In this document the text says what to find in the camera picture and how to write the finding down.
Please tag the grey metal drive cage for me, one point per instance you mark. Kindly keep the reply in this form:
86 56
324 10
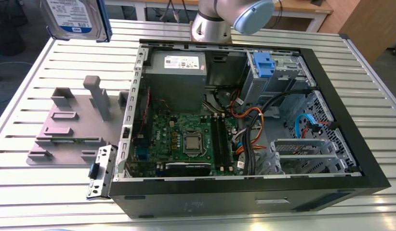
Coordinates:
275 86

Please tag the grey power supply unit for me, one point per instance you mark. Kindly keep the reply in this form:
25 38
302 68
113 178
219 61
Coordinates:
176 91

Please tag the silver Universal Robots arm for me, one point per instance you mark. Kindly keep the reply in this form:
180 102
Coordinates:
215 29

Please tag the green motherboard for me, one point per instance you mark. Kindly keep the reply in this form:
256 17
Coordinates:
166 125

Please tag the black open PC case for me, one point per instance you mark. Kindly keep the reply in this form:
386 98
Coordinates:
217 199

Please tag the CPU socket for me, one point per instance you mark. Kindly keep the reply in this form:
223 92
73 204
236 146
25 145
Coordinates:
192 132

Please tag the black graphics card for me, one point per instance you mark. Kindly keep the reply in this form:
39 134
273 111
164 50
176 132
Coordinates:
185 168

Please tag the black office chair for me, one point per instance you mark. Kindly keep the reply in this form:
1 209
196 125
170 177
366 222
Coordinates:
9 41

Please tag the silver CPU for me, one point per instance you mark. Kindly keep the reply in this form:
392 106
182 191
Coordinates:
193 144

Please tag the wooden desk with white frame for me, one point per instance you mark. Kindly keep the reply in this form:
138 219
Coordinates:
308 10

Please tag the blue plastic drive latch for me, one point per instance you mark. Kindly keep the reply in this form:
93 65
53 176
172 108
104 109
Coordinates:
264 65

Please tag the wooden cabinet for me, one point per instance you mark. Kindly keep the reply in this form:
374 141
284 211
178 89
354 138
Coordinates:
368 24

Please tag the hard disk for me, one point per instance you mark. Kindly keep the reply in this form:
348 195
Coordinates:
75 19

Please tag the black RAM slot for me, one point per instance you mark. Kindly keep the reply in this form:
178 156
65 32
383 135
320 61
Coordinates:
219 142
227 142

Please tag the metal card retention bracket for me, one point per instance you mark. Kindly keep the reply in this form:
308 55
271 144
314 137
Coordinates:
105 168

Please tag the green RAM stick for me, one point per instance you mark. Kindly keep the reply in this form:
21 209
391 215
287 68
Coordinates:
70 141

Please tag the grey plastic parts rack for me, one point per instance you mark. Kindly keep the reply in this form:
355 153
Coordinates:
82 125

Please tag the blue expansion slot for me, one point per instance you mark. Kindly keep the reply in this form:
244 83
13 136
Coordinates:
142 152

